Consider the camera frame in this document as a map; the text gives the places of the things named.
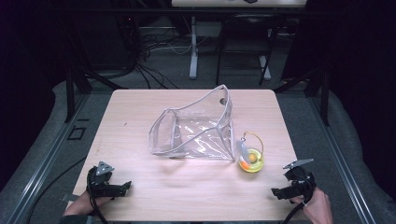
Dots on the person's left hand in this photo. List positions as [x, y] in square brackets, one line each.
[91, 200]

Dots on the black metal stand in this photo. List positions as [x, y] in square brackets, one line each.
[74, 81]
[320, 87]

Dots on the clear plastic bag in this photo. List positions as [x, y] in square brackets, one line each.
[199, 133]

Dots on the person's dark sleeve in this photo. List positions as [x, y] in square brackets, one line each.
[76, 219]

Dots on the person's right hand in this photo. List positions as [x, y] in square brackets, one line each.
[316, 207]

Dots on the aluminium floor rail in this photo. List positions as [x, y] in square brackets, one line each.
[43, 165]
[339, 161]

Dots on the black chair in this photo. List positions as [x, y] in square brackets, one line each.
[249, 28]

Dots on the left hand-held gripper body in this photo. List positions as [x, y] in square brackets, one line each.
[101, 183]

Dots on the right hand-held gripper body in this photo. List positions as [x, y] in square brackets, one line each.
[299, 181]

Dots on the white desk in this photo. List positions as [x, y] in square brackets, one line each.
[218, 3]

